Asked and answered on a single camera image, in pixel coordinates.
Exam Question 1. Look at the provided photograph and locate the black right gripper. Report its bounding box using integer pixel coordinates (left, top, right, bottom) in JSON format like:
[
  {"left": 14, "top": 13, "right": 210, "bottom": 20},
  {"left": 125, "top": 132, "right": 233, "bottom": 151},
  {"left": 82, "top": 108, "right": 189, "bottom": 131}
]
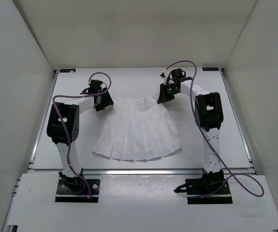
[{"left": 157, "top": 84, "right": 179, "bottom": 105}]

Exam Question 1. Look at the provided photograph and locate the white pleated skirt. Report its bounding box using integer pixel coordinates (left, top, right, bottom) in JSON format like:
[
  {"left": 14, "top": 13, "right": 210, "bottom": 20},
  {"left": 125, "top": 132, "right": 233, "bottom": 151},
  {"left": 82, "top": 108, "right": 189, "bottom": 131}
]
[{"left": 93, "top": 96, "right": 182, "bottom": 161}]

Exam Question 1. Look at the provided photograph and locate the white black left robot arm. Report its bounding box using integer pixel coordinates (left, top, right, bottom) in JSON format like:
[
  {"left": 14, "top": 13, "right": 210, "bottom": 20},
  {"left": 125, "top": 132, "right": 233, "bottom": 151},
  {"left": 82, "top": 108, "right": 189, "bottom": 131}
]
[{"left": 46, "top": 79, "right": 114, "bottom": 195}]

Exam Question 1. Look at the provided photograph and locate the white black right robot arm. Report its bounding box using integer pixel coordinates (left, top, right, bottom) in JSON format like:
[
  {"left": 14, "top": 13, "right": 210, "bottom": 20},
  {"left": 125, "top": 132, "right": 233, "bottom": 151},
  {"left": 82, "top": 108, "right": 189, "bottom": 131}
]
[{"left": 158, "top": 69, "right": 224, "bottom": 194}]

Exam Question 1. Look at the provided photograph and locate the dark label sticker right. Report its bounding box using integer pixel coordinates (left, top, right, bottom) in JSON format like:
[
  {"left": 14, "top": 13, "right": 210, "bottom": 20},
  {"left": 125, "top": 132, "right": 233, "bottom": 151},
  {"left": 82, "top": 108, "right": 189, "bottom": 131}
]
[{"left": 202, "top": 67, "right": 219, "bottom": 72}]

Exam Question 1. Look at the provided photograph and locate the dark label sticker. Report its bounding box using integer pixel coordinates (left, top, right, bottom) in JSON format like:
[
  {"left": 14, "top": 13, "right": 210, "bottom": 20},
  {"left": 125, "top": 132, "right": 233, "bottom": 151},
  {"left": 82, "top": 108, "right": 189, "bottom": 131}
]
[
  {"left": 202, "top": 67, "right": 219, "bottom": 72},
  {"left": 59, "top": 69, "right": 76, "bottom": 73}
]

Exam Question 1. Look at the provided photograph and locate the dark label sticker left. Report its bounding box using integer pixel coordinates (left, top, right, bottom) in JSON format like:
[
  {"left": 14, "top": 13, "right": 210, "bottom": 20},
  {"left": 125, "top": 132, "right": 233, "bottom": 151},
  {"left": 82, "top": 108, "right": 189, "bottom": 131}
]
[{"left": 59, "top": 69, "right": 76, "bottom": 73}]

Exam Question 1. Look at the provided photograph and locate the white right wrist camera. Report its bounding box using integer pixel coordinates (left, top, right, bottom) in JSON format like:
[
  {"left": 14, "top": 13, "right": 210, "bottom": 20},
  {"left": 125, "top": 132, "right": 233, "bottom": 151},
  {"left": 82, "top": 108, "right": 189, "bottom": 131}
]
[{"left": 160, "top": 70, "right": 171, "bottom": 85}]

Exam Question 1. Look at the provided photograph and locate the aluminium table rail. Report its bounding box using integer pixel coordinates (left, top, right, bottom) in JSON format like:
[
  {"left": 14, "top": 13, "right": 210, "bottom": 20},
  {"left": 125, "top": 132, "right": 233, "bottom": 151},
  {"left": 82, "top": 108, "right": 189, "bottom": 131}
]
[{"left": 79, "top": 168, "right": 257, "bottom": 177}]

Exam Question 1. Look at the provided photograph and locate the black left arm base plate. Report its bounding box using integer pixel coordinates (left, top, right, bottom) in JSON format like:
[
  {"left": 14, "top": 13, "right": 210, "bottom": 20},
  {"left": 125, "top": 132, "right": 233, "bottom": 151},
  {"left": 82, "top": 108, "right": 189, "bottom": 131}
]
[{"left": 55, "top": 179, "right": 101, "bottom": 203}]

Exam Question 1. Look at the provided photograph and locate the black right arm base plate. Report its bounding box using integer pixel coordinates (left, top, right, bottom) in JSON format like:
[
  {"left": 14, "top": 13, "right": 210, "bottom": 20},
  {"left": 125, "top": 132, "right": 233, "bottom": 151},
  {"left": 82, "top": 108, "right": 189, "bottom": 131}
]
[{"left": 174, "top": 178, "right": 233, "bottom": 205}]

